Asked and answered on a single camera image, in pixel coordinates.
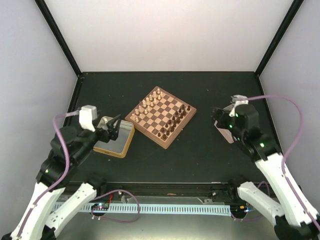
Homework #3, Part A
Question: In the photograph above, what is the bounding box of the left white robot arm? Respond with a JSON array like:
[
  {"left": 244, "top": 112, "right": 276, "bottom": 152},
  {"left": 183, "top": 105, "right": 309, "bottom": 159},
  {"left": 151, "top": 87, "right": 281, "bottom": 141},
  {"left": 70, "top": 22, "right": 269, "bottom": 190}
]
[{"left": 2, "top": 115, "right": 121, "bottom": 240}]

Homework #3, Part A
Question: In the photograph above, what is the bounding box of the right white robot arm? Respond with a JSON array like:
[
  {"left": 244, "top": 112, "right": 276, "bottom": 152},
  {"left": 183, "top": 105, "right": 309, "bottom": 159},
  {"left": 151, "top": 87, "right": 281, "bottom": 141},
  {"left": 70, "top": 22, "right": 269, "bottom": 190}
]
[{"left": 211, "top": 101, "right": 320, "bottom": 240}]

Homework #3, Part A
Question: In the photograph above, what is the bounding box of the wooden chess board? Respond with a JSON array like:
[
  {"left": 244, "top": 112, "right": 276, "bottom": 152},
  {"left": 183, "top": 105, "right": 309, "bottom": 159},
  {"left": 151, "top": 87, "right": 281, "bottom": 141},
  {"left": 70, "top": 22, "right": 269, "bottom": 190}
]
[{"left": 125, "top": 86, "right": 197, "bottom": 149}]

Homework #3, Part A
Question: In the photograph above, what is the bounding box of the left controller board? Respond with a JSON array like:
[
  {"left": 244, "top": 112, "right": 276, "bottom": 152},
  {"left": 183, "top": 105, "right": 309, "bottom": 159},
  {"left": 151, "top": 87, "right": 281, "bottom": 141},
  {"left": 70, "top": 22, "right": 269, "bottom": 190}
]
[{"left": 91, "top": 202, "right": 109, "bottom": 211}]

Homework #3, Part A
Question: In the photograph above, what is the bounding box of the controller board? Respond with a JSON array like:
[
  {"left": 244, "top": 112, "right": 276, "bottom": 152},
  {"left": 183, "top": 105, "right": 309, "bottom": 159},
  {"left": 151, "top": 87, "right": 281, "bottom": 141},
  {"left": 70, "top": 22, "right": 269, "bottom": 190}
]
[
  {"left": 230, "top": 205, "right": 256, "bottom": 213},
  {"left": 91, "top": 202, "right": 109, "bottom": 211}
]

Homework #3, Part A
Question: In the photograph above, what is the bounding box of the right controller board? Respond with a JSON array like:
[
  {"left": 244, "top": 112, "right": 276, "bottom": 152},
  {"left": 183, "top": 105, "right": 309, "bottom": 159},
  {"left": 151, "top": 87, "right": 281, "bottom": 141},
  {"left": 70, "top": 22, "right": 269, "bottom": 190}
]
[{"left": 230, "top": 205, "right": 256, "bottom": 213}]

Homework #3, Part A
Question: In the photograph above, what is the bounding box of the silver metal tray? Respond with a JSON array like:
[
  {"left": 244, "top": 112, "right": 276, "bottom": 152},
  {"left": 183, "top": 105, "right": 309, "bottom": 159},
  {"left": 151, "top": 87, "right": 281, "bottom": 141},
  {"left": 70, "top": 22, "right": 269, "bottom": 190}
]
[{"left": 214, "top": 120, "right": 236, "bottom": 144}]

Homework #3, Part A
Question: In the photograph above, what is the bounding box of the yellow tin box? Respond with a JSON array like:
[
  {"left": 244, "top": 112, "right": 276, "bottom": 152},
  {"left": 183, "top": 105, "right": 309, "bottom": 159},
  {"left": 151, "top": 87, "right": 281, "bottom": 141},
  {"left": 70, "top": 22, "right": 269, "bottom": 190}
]
[{"left": 93, "top": 116, "right": 135, "bottom": 158}]

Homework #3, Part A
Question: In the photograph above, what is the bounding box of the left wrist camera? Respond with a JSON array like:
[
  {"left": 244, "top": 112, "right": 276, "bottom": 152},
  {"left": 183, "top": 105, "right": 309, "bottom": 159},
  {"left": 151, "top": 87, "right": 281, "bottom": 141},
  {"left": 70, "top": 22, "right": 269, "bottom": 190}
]
[{"left": 78, "top": 105, "right": 98, "bottom": 132}]

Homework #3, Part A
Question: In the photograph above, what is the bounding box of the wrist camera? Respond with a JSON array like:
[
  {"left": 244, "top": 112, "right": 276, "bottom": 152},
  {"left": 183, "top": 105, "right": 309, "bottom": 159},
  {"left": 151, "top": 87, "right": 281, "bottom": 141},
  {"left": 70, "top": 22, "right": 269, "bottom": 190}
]
[
  {"left": 229, "top": 94, "right": 249, "bottom": 117},
  {"left": 78, "top": 105, "right": 98, "bottom": 132}
]

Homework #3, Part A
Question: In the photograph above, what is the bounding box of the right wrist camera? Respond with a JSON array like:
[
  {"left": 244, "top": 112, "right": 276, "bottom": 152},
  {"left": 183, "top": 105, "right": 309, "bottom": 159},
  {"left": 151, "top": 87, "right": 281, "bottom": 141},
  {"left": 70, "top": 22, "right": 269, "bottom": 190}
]
[{"left": 229, "top": 94, "right": 249, "bottom": 117}]

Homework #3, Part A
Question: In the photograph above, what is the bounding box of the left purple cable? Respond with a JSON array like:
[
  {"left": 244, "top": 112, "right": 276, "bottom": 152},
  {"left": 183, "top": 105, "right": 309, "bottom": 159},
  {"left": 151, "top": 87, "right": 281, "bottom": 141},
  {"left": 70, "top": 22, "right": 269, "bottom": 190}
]
[{"left": 16, "top": 111, "right": 81, "bottom": 238}]

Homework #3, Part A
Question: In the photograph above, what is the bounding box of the black mounting rail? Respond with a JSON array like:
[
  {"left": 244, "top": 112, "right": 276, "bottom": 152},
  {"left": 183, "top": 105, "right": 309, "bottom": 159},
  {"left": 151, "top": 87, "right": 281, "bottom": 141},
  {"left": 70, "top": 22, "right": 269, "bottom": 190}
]
[{"left": 69, "top": 181, "right": 241, "bottom": 201}]

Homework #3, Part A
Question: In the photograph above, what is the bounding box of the white slotted cable duct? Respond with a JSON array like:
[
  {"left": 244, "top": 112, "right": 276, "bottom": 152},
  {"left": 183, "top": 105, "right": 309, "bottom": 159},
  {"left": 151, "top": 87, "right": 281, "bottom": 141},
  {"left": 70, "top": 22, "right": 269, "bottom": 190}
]
[{"left": 53, "top": 201, "right": 231, "bottom": 217}]

